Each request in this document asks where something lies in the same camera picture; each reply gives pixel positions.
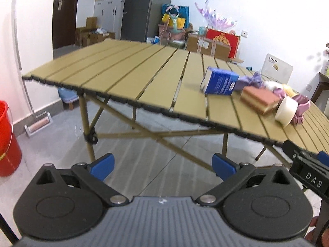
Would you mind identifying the red gift box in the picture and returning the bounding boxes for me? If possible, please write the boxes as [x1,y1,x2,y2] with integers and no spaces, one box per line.
[206,29,240,59]

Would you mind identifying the dark brown door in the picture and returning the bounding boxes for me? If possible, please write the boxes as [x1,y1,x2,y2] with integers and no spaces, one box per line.
[52,0,78,49]

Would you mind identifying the red plastic bucket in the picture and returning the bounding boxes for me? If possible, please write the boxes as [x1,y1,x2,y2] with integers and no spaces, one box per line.
[0,100,22,177]

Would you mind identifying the iridescent purple decoration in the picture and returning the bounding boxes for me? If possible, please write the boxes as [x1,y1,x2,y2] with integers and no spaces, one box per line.
[194,0,237,31]

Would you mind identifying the white kitchen cabinet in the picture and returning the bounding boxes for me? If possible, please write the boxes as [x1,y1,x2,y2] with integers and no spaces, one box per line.
[94,0,125,39]

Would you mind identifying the purple satin scrunchie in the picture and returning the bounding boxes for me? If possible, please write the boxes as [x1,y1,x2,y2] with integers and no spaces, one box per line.
[279,94,311,126]

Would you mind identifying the blue pet water dispenser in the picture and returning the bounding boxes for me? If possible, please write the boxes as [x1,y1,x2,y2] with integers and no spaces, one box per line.
[57,87,79,110]

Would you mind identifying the blue gift bag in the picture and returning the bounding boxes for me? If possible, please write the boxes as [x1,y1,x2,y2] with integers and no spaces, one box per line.
[161,4,190,30]

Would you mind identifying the pink layered sponge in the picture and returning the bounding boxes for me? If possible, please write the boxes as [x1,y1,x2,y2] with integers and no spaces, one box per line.
[240,86,280,115]

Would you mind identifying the dark grey refrigerator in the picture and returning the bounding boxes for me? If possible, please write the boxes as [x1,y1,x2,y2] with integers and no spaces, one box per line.
[121,0,171,42]

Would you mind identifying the lavender drawstring pouch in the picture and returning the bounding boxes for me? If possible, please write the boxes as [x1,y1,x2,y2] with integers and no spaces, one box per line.
[234,71,264,91]

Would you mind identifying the yellow white plush toy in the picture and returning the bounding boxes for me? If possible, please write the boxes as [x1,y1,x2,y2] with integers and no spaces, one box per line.
[264,80,298,99]

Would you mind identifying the brown cardboard boxes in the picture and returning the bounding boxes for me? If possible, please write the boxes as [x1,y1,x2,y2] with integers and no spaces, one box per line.
[186,34,231,61]

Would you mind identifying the white tape roll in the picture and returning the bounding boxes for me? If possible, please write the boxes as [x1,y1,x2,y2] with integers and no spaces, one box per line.
[274,97,298,127]

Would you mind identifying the blue cardboard box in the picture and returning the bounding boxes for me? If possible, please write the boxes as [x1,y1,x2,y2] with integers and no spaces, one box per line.
[200,66,239,95]

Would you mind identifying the tan folding camping table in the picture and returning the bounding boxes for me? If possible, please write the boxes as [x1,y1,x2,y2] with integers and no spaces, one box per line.
[23,39,328,170]

